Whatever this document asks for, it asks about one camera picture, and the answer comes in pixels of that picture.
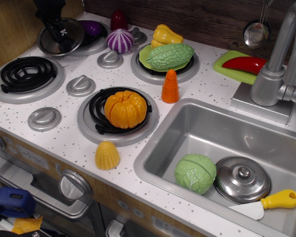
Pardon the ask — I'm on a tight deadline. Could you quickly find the silver toy faucet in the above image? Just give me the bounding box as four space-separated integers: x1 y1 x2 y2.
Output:
231 2 296 124

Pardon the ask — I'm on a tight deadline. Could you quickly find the orange toy pumpkin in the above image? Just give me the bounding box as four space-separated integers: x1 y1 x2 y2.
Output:
104 90 148 129

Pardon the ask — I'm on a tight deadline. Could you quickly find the dark red toy vegetable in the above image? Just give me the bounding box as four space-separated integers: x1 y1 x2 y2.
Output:
110 9 128 31

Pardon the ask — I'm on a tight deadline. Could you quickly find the orange toy carrot piece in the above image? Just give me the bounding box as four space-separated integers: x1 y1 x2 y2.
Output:
161 69 180 104

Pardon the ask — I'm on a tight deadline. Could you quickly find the grey stove knob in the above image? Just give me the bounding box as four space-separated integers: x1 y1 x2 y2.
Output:
130 27 148 46
66 75 96 97
97 50 124 69
28 107 62 132

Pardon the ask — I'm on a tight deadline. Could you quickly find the front left stove burner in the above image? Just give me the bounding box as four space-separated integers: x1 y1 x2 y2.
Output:
0 56 65 104

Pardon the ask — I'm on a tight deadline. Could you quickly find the green toy cabbage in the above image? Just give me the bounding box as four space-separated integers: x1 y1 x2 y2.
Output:
174 154 217 195

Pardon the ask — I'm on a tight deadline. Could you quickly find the yellow toy corn piece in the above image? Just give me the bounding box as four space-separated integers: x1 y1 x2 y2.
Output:
95 141 120 170

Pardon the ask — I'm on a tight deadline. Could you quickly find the back left stove burner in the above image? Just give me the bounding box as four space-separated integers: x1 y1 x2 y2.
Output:
68 22 111 57

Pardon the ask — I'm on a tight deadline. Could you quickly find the grey toy sink basin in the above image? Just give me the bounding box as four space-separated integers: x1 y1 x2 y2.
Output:
134 99 296 237

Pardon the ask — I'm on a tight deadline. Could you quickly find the green toy cutting board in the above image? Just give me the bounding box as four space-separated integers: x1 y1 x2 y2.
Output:
213 50 257 85

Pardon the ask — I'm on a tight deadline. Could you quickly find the purple toy eggplant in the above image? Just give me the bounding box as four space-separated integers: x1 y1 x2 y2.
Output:
80 20 103 36

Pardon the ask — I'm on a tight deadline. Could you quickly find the green toy bitter gourd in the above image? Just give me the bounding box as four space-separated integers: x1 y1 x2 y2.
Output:
146 43 194 70

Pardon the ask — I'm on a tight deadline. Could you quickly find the hanging steel ladle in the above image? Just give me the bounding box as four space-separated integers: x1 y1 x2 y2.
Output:
243 0 273 48

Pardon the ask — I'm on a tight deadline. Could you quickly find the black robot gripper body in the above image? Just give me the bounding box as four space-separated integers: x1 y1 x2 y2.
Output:
34 0 66 30

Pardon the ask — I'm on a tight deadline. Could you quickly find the blue clamp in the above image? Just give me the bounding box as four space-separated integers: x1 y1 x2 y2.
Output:
0 187 36 218

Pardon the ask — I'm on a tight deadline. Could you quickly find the yellow toy bell pepper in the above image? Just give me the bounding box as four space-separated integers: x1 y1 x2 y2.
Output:
150 24 184 49

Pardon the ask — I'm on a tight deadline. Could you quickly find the front right stove burner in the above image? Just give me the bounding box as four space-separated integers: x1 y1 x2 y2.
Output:
77 87 159 147

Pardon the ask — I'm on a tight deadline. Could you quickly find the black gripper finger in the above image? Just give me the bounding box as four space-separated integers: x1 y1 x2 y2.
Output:
49 22 74 53

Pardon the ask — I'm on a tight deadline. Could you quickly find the yellow handled toy knife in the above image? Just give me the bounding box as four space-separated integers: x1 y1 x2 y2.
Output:
229 189 296 220

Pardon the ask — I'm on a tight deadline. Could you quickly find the grey stove knob middle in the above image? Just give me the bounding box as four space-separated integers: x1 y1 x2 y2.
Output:
66 75 96 97

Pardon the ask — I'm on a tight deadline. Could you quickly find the red toy chili pepper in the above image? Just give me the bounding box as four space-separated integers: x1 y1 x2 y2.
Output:
222 56 268 75

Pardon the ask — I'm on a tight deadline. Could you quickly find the light green toy plate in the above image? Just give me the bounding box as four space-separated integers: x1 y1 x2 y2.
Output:
138 44 191 72

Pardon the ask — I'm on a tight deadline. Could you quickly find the grey stove knob upper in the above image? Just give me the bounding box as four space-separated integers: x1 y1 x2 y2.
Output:
97 50 124 69

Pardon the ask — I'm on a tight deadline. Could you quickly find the steel lid in sink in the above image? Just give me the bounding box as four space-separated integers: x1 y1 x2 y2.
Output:
214 156 272 204

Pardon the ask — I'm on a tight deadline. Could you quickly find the yellow cloth piece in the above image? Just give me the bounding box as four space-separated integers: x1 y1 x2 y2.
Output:
11 217 43 235

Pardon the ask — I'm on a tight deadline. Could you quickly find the purple striped toy onion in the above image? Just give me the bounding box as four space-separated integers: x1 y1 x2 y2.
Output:
107 29 135 54

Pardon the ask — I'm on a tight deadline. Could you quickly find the grey stove knob front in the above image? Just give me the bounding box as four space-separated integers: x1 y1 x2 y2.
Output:
28 107 62 132

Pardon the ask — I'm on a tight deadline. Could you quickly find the grey stove knob back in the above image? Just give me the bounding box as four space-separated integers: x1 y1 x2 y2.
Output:
130 27 148 46

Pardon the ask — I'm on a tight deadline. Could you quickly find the steel pot lid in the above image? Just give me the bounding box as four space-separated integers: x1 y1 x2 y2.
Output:
37 18 85 56

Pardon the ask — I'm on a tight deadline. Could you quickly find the silver oven door handle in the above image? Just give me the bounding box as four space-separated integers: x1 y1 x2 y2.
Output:
0 128 94 222

